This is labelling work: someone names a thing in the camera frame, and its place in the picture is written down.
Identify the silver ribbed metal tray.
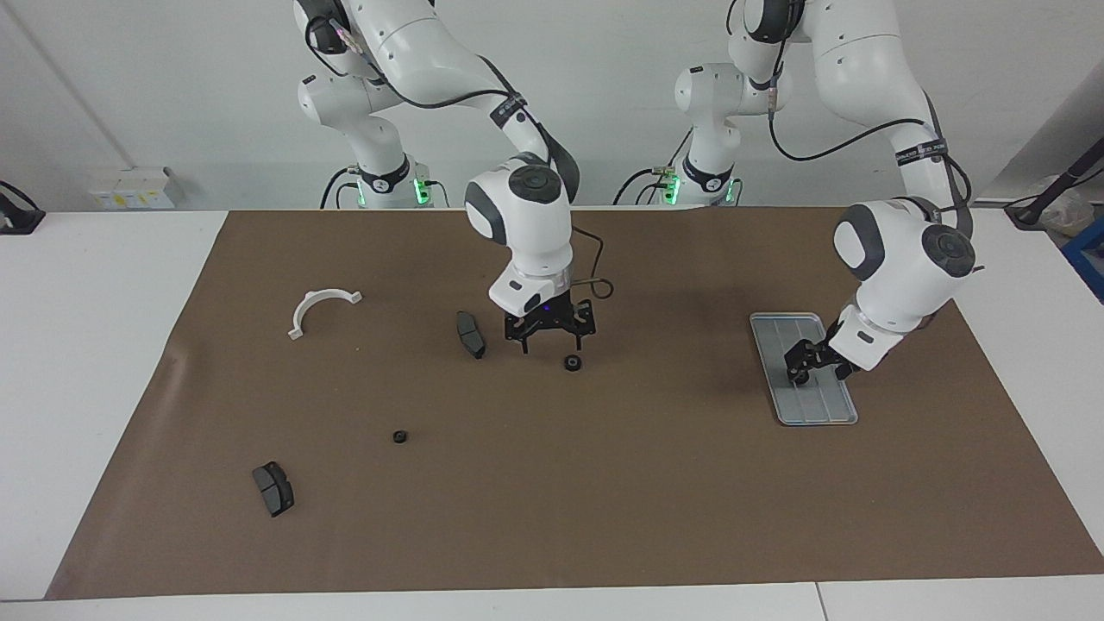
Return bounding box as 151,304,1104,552
749,312,860,427

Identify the long grey brake pad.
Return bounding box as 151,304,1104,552
455,310,487,361

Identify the brown table mat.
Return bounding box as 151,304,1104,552
43,205,1104,602

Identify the black pole stand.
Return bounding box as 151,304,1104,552
1003,138,1104,230

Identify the blue crate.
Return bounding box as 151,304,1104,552
1061,216,1104,303

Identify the clear plastic bag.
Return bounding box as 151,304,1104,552
1035,175,1095,238

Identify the short grey brake pad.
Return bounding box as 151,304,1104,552
251,461,296,518

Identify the white box with yellow label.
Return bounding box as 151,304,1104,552
89,166,179,211

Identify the small black stand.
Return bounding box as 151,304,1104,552
0,179,47,235

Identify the black left arm base cable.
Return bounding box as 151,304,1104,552
613,166,682,206

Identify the black arm base cable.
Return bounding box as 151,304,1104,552
613,166,682,206
320,166,359,210

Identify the white curved plastic bracket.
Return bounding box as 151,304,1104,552
287,290,364,342

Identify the black left arm cable strap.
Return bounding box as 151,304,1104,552
895,141,950,167

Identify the black right arm base cable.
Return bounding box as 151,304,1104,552
320,166,359,210

